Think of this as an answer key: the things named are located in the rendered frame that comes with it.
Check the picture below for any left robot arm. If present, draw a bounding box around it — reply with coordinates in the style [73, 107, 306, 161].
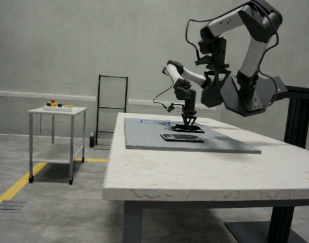
[198, 0, 283, 112]

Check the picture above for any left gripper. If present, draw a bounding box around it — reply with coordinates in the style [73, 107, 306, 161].
[199, 51, 231, 89]

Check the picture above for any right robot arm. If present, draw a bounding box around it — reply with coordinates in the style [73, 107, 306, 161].
[162, 60, 208, 102]

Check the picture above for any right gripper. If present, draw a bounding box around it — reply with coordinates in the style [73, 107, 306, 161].
[168, 100, 197, 130]

